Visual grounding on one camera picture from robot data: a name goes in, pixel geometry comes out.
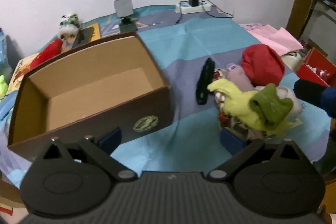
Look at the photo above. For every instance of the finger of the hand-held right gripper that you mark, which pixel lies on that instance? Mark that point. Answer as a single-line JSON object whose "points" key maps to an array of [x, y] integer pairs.
{"points": [[309, 94]]}

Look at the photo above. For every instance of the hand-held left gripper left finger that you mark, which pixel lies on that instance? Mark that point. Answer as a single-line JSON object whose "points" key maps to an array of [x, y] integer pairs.
{"points": [[110, 140]]}

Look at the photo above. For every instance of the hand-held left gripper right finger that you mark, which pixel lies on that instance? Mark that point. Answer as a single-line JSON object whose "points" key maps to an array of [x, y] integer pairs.
{"points": [[231, 144]]}

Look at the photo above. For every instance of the white towel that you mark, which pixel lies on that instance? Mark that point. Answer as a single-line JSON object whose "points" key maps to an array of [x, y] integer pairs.
{"points": [[295, 106]]}

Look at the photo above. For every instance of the red and white patterned cloth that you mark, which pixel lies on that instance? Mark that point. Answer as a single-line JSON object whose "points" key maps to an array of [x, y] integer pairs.
{"points": [[231, 123]]}

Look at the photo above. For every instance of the green sock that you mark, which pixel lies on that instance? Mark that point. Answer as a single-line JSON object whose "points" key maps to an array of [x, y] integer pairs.
{"points": [[270, 106]]}

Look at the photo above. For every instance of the yellow-green cloth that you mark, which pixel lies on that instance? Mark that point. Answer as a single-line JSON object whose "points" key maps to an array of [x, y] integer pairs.
{"points": [[233, 100]]}

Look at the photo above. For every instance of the black sock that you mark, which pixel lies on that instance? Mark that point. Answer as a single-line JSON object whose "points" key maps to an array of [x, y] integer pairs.
{"points": [[203, 85]]}

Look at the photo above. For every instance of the purple sock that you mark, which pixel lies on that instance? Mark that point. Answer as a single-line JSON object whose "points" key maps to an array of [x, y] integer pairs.
{"points": [[240, 77]]}

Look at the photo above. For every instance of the brown cardboard box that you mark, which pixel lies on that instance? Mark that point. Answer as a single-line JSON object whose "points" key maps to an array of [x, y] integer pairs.
{"points": [[86, 74]]}

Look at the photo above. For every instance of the cream soft item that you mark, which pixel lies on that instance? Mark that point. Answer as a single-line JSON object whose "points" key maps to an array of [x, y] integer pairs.
{"points": [[291, 61]]}

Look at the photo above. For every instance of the red box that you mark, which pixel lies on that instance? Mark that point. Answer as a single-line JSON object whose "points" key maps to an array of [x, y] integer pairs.
{"points": [[315, 61]]}

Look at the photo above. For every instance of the pink cloth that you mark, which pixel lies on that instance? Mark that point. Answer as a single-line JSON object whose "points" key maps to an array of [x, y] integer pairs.
{"points": [[275, 37]]}

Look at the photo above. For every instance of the red plush toy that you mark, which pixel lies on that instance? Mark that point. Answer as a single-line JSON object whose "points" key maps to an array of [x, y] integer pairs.
{"points": [[48, 52]]}

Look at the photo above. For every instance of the black tablet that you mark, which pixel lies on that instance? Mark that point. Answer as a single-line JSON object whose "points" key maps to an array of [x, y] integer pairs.
{"points": [[84, 35]]}

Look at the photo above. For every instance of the blue striped tablecloth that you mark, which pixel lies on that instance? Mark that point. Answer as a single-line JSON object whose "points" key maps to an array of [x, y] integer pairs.
{"points": [[189, 43]]}

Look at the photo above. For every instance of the yellow book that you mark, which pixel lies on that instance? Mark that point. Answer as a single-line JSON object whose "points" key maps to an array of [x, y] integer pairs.
{"points": [[96, 29]]}

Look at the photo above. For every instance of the picture book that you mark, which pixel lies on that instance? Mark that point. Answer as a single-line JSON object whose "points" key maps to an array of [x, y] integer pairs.
{"points": [[21, 71]]}

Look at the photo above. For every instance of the plain cardboard carton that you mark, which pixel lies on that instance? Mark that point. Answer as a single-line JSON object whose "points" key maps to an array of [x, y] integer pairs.
{"points": [[9, 195]]}

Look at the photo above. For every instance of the green frog plush toy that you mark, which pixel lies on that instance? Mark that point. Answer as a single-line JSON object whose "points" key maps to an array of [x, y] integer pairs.
{"points": [[2, 85]]}

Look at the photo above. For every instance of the panda plush toy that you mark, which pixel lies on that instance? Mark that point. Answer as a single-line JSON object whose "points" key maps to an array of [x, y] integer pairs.
{"points": [[68, 26]]}

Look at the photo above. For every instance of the grey device on green stand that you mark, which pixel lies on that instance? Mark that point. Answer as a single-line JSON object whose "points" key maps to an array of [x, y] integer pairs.
{"points": [[123, 7]]}

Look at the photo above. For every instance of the white power strip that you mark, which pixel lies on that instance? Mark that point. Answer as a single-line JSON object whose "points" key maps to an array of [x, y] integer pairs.
{"points": [[194, 8]]}

